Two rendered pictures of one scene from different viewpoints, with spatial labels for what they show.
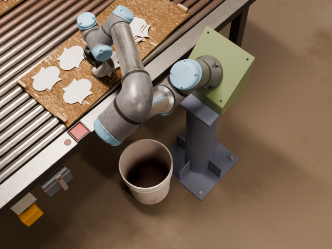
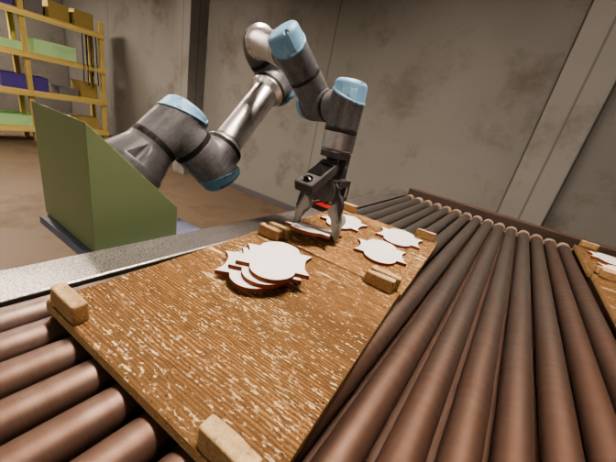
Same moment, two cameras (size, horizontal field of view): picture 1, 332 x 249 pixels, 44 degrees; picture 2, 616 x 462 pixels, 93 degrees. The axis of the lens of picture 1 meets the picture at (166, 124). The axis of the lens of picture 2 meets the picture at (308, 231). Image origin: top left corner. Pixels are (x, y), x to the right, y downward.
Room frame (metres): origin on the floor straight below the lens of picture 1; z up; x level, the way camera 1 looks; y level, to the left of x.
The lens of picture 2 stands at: (1.79, 0.06, 1.21)
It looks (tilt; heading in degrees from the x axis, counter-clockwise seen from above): 21 degrees down; 164
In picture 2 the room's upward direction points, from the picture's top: 12 degrees clockwise
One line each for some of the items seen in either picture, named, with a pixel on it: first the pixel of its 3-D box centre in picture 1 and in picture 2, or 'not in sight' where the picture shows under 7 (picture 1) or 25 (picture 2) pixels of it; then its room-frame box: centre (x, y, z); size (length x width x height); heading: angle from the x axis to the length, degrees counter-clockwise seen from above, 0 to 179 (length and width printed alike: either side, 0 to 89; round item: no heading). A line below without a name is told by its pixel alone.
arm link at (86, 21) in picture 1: (89, 27); (345, 107); (1.11, 0.28, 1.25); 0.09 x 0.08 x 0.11; 24
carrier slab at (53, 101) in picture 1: (75, 75); (359, 239); (1.11, 0.40, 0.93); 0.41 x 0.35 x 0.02; 136
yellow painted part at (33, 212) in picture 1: (22, 207); not in sight; (0.55, 0.65, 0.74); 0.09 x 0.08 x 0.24; 132
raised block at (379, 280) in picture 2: not in sight; (379, 280); (1.35, 0.35, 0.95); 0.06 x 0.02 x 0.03; 47
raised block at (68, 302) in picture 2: (182, 8); (69, 302); (1.45, -0.12, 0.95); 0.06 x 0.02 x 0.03; 47
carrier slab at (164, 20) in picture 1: (136, 21); (258, 301); (1.40, 0.11, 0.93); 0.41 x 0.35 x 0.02; 137
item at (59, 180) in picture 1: (53, 177); not in sight; (0.68, 0.52, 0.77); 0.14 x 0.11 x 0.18; 132
